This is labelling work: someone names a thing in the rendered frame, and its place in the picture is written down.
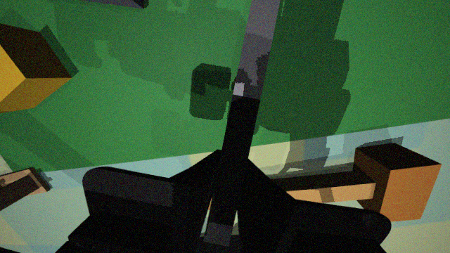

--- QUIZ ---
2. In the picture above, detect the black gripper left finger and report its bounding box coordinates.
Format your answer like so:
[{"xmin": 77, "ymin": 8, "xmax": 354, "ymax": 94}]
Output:
[{"xmin": 82, "ymin": 150, "xmax": 221, "ymax": 253}]

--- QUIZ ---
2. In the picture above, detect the yellow cube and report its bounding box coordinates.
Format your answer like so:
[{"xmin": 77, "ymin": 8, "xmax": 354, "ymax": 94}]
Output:
[{"xmin": 0, "ymin": 23, "xmax": 72, "ymax": 113}]

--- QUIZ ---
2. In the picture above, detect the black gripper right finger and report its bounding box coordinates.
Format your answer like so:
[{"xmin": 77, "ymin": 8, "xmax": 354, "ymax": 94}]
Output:
[{"xmin": 237, "ymin": 159, "xmax": 392, "ymax": 253}]

